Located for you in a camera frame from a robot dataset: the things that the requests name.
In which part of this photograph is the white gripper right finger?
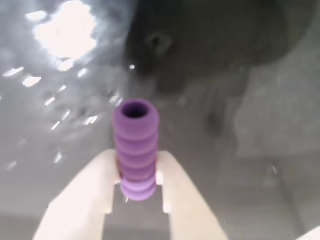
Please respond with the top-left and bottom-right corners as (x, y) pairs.
(155, 149), (229, 240)

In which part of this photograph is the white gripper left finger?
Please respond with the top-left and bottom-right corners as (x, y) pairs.
(32, 148), (121, 240)

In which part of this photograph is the purple ribbed pen grip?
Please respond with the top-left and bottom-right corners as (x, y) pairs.
(111, 98), (161, 203)

